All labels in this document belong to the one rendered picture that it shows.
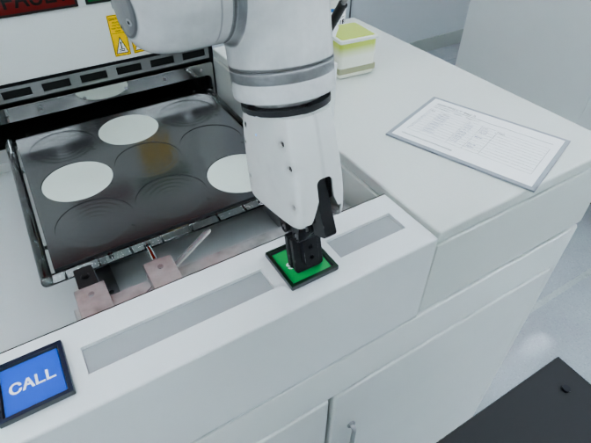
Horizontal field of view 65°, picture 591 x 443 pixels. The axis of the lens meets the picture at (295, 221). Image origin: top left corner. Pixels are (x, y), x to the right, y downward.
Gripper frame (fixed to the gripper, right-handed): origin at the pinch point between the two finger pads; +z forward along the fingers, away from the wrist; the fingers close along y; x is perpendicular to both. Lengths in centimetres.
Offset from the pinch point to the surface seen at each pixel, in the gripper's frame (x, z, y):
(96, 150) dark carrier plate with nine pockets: -12.3, -0.8, -44.4
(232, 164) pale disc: 4.9, 2.4, -29.7
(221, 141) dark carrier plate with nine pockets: 6.3, 0.9, -36.9
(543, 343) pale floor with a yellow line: 97, 95, -25
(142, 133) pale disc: -4.2, -1.1, -45.8
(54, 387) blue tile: -24.5, 2.3, 0.7
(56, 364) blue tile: -24.0, 1.8, -1.4
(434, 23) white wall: 239, 34, -219
